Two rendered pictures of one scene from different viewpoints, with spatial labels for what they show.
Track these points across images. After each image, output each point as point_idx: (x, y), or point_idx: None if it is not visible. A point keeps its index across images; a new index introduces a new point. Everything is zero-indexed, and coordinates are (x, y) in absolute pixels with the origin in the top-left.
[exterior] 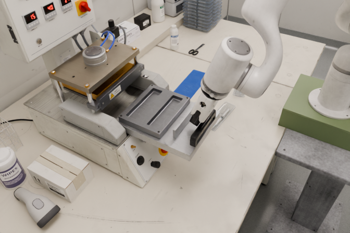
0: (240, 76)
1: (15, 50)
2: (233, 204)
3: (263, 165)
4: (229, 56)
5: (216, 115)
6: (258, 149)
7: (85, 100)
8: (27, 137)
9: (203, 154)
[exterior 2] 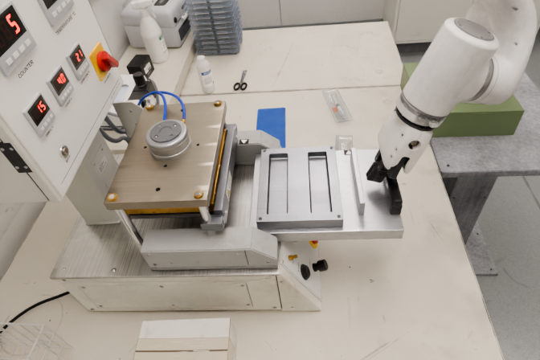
0: (486, 76)
1: (24, 188)
2: (450, 267)
3: (441, 196)
4: (479, 48)
5: None
6: (419, 178)
7: (162, 220)
8: (69, 329)
9: None
